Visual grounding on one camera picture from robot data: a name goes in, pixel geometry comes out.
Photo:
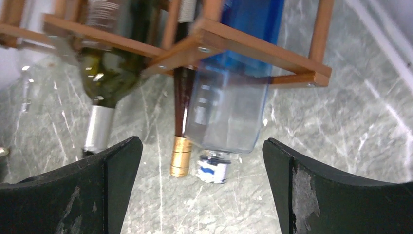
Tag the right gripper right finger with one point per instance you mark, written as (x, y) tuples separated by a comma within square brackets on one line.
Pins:
[(312, 197)]

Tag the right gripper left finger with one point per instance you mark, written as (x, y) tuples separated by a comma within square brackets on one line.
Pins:
[(90, 196)]

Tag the blue glass bottle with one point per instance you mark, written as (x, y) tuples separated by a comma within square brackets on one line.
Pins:
[(230, 89)]

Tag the dark bottle gold cap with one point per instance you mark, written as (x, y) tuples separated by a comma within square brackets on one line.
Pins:
[(183, 84)]

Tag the green wine bottle silver cap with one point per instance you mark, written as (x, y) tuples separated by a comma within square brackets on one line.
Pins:
[(108, 73)]

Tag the wooden wine rack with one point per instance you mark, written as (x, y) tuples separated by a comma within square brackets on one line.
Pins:
[(207, 38)]

